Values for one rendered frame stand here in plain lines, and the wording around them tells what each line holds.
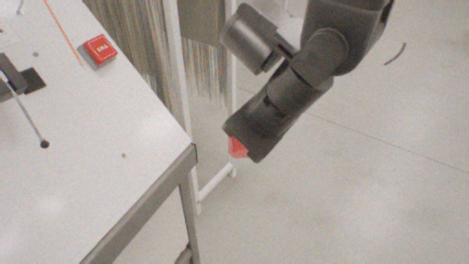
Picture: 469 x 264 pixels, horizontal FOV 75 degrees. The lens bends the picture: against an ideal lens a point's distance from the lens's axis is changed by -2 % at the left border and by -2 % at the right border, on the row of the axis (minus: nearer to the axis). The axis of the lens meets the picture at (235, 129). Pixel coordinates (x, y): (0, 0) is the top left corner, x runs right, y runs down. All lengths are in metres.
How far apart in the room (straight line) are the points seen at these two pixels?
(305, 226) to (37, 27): 1.40
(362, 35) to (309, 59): 0.05
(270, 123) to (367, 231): 1.43
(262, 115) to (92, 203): 0.38
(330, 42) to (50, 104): 0.51
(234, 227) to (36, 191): 1.17
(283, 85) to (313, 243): 1.35
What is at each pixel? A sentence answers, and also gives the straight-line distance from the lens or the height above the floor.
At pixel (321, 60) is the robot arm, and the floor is 1.25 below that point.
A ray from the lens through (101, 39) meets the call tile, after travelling 0.70.
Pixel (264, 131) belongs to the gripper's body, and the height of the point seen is 1.13.
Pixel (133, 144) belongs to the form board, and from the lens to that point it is 0.68.
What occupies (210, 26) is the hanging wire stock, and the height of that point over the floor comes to 0.87.
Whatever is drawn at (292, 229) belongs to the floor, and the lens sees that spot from 1.65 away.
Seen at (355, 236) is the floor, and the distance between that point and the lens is 1.71.
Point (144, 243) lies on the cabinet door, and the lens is 0.83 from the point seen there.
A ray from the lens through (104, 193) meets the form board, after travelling 0.64.
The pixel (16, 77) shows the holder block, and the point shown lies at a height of 1.15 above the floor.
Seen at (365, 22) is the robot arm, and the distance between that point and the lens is 0.27.
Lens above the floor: 1.37
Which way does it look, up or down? 40 degrees down
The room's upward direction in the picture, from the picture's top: straight up
